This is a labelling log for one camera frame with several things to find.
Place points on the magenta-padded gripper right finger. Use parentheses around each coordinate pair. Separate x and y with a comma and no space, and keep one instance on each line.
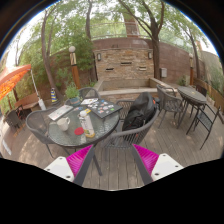
(166,165)

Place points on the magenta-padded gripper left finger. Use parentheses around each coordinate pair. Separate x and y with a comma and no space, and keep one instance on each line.
(58,166)

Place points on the clear white-capped drink bottle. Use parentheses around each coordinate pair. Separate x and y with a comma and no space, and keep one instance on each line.
(87,126)

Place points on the flat round red coaster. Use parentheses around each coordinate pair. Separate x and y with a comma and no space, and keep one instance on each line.
(78,131)

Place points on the white ribbed mug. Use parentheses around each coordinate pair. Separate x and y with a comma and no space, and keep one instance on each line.
(62,124)

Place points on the grey mesh patio chair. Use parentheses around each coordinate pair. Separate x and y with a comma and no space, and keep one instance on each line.
(36,125)
(89,91)

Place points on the grey mesh chair holding backpack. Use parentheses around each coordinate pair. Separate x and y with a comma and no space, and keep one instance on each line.
(125,138)

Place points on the silver laptop with stickers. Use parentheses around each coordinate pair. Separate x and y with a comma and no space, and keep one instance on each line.
(60,112)

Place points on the black backpack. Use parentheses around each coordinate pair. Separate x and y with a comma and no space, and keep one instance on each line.
(140,111)

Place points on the small blue card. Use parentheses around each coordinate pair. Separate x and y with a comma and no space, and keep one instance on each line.
(78,108)

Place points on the small yellow card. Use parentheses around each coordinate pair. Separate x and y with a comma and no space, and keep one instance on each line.
(87,111)

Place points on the group of dark patio chairs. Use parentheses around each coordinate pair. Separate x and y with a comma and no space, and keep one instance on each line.
(170,101)

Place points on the blue yellow striped cone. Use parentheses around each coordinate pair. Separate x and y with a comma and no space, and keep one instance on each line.
(53,96)

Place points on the white printed paper sheet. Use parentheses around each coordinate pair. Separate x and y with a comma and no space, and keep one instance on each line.
(89,101)

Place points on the wooden bench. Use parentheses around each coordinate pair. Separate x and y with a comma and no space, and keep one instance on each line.
(26,101)

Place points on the potted green plant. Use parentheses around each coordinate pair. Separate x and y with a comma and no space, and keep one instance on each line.
(72,93)

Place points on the round dark patio table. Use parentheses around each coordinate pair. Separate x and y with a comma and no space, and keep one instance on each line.
(191,94)

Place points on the orange canopy with white pole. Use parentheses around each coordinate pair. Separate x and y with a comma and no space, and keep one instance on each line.
(13,78)

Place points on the dark forked-trunk tree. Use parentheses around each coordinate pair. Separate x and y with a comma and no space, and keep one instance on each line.
(155,53)

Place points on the leaning thin-trunk tree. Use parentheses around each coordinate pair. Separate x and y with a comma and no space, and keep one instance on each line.
(45,53)

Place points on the grey wall utility box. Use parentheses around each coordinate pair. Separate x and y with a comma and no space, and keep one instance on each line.
(163,72)

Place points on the wooden globe-topped lamp post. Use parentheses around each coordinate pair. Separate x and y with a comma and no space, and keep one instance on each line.
(75,71)

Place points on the slim brown lamp post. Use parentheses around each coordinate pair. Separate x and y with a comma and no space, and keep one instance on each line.
(191,71)

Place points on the black wall lantern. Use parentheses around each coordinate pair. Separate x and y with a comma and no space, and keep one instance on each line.
(99,56)
(150,55)

